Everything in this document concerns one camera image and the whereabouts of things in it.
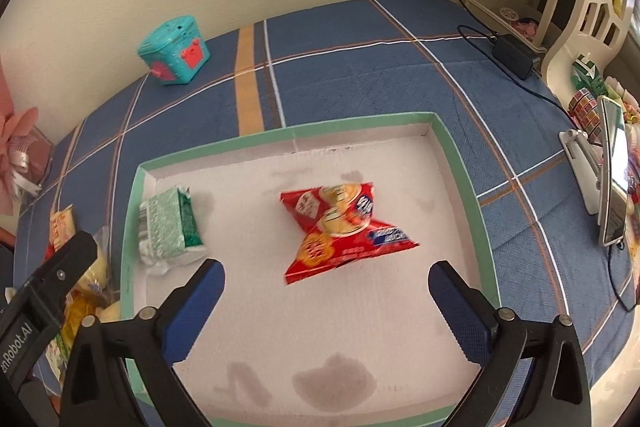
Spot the white tray with green rim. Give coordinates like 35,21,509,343
120,112,501,426

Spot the smartphone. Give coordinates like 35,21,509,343
597,96,629,247

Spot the teal toy box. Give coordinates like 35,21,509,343
137,16,210,85

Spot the green white box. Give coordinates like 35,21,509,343
570,54,608,98

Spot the orange cream snack pack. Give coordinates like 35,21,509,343
49,205,76,251

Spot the colourful cube toy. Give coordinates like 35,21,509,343
568,88,602,146

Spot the red cracker snack bag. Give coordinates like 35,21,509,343
280,182,419,284

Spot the pink flower bouquet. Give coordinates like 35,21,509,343
0,72,53,216

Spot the blue plaid bed cover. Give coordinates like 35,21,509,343
13,0,637,389

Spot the black cable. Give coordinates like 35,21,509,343
436,0,640,313

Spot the white phone stand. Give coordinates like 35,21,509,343
559,129,601,216

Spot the black power adapter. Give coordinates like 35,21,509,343
491,34,540,80

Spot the green white snack pack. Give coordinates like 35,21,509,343
138,186,208,277

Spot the yellow snack bag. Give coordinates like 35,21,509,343
44,291,107,385

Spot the pale yellow bun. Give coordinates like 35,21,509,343
96,300,122,323

